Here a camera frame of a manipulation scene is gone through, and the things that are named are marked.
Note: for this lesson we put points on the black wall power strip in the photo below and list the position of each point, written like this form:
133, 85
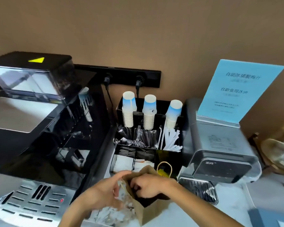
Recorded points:
123, 74

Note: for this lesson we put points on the stack of blue-white paper cups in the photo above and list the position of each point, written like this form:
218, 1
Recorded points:
173, 113
149, 113
128, 111

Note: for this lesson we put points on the pile of white sugar packets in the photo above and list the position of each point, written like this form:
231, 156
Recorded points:
122, 164

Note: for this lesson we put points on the black condiment organizer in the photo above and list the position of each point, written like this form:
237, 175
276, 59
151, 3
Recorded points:
166, 160

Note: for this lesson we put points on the person's right fingers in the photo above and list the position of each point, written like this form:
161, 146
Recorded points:
136, 187

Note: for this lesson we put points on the silver countertop ice maker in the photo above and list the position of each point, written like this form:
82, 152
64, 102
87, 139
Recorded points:
217, 148

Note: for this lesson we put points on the small yellow packet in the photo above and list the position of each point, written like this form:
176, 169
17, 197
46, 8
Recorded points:
163, 173

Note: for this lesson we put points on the black coffee machine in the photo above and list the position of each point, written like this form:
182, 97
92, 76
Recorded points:
37, 148

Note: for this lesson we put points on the brown paper bag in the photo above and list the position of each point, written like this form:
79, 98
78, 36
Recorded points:
153, 209

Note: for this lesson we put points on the crumpled clear plastic wrap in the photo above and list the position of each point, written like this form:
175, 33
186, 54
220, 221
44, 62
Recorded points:
113, 216

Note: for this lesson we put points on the ice maker drip tray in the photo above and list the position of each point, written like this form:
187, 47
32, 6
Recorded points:
198, 187

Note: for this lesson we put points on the clear glass bowl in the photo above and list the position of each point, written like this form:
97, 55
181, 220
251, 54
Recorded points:
278, 154

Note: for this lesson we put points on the person's right hand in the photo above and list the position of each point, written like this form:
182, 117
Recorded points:
153, 186

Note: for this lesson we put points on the bundle of wrapped black stirrers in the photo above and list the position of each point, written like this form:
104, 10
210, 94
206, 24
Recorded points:
138, 138

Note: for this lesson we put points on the person's left forearm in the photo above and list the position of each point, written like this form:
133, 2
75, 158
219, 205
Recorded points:
77, 216

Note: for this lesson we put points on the silver slotted drip tray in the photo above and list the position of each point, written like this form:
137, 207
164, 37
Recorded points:
30, 203

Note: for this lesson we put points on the clear bean hopper black lid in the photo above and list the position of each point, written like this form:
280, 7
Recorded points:
30, 77

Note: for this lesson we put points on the person's left hand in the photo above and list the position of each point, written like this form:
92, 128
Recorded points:
99, 195

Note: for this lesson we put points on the bundle of white wrapped straws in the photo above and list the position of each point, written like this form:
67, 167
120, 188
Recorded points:
171, 141

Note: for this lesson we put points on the person's right forearm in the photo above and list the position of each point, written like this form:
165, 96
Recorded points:
203, 206

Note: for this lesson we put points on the person's left fingers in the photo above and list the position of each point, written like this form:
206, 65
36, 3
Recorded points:
119, 179

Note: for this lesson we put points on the pile of white-orange sachets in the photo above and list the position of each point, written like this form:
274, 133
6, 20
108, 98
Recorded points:
143, 164

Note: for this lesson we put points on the row of dark tea packets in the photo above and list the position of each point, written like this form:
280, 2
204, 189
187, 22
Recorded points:
132, 152

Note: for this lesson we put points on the light blue acrylic sign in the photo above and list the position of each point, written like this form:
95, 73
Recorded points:
236, 92

